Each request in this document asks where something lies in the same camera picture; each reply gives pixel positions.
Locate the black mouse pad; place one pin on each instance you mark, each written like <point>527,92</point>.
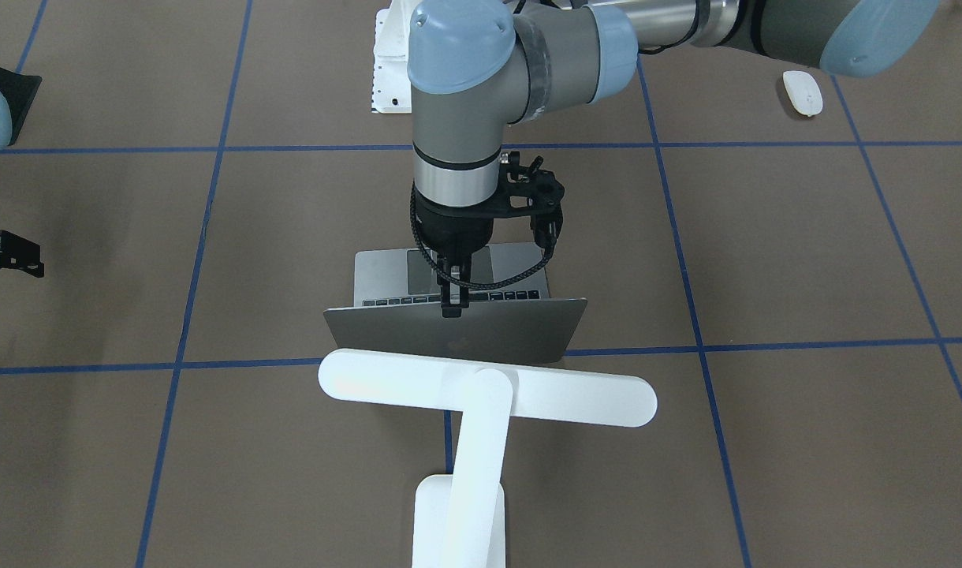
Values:
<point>17,93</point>

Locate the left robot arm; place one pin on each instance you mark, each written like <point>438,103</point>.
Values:
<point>476,67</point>

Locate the white computer mouse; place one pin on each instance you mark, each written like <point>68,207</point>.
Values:
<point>803,92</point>

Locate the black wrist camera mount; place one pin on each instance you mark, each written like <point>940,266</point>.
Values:
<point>528,190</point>

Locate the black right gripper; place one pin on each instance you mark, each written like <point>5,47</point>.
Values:
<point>20,254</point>

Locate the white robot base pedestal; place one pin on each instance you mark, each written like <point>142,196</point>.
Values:
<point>390,92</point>

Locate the grey laptop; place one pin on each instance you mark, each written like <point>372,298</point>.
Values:
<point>396,308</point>

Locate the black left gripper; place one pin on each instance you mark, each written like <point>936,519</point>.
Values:
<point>454,231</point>

